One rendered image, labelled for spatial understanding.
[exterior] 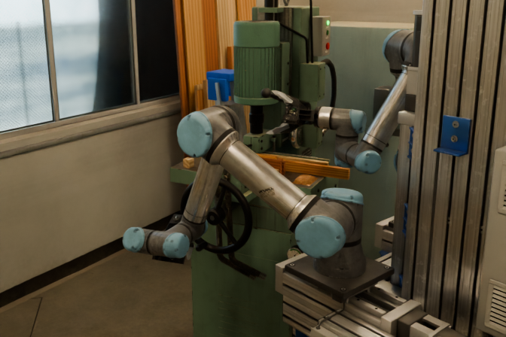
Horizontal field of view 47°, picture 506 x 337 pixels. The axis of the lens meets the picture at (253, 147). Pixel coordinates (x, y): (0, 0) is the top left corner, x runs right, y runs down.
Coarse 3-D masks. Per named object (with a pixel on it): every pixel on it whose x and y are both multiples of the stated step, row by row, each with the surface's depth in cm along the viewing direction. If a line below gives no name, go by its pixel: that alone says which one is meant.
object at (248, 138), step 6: (264, 132) 232; (246, 138) 228; (252, 138) 226; (258, 138) 225; (264, 138) 230; (252, 144) 227; (258, 144) 226; (264, 144) 231; (270, 144) 236; (258, 150) 227; (264, 150) 232
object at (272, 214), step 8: (336, 184) 260; (224, 200) 225; (240, 208) 223; (256, 208) 220; (264, 208) 218; (272, 208) 217; (232, 216) 225; (240, 216) 224; (256, 216) 220; (264, 216) 219; (272, 216) 217; (280, 216) 216; (240, 224) 225; (256, 224) 221; (264, 224) 220; (272, 224) 218; (280, 224) 217; (288, 232) 216
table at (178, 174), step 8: (176, 168) 232; (184, 168) 231; (192, 168) 231; (176, 176) 232; (184, 176) 231; (192, 176) 229; (288, 176) 222; (296, 176) 222; (320, 176) 222; (296, 184) 212; (312, 184) 212; (320, 184) 217; (328, 184) 226; (248, 192) 213; (304, 192) 209; (312, 192) 210; (320, 192) 218; (232, 200) 212; (248, 200) 211
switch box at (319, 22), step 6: (312, 18) 238; (318, 18) 237; (324, 18) 237; (330, 18) 243; (312, 24) 238; (318, 24) 237; (324, 24) 237; (330, 24) 244; (312, 30) 239; (318, 30) 238; (324, 30) 238; (330, 30) 245; (318, 36) 239; (324, 36) 239; (330, 36) 246; (318, 42) 239; (324, 42) 240; (318, 48) 240; (324, 48) 241; (318, 54) 240; (324, 54) 242
